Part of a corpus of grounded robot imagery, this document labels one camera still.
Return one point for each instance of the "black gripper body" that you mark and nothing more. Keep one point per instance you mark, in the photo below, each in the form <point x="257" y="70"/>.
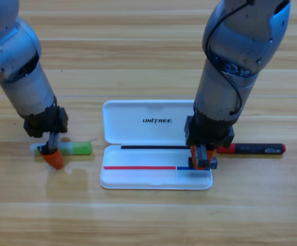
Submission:
<point x="50" y="120"/>
<point x="207" y="133"/>

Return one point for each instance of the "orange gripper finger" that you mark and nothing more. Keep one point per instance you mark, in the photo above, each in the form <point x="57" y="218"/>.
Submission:
<point x="54" y="160"/>
<point x="194" y="153"/>
<point x="65" y="139"/>

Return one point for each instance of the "orange dark-tipped gripper finger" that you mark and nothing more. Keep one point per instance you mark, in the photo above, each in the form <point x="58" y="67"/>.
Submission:
<point x="210" y="155"/>

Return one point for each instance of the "dark blue eraser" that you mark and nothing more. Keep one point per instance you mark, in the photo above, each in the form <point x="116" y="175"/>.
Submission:
<point x="214" y="163"/>

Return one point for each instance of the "red and black marker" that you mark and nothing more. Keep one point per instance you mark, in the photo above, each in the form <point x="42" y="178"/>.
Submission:
<point x="256" y="149"/>

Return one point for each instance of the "white Unitree pencil case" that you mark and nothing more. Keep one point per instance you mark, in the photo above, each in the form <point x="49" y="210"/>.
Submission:
<point x="143" y="133"/>

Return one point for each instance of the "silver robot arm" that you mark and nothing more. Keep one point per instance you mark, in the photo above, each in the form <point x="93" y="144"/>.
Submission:
<point x="27" y="87"/>
<point x="222" y="89"/>

